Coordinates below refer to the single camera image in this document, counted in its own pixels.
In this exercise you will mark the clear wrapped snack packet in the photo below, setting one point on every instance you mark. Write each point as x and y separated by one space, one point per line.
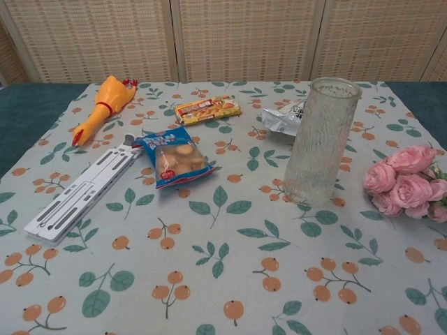
279 120

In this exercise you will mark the blue biscuit snack bag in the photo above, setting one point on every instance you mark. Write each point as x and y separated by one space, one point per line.
174 158

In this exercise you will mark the woven bamboo screen panel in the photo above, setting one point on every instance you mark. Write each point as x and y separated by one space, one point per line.
248 35
87 35
377 35
436 64
12 59

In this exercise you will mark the white folding stand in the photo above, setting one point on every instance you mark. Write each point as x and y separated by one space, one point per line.
75 197

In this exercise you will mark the textured clear glass vase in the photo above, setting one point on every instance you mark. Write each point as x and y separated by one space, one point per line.
321 146

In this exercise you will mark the yellow rubber chicken toy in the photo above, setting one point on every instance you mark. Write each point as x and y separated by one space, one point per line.
104 99

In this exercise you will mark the pink artificial rose bouquet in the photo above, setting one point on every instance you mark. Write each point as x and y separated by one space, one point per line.
405 186

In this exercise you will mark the yellow snack box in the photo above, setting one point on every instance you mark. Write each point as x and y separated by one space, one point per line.
207 110

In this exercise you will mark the fruit and leaf print tablecloth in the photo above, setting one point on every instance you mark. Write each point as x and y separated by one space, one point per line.
223 251

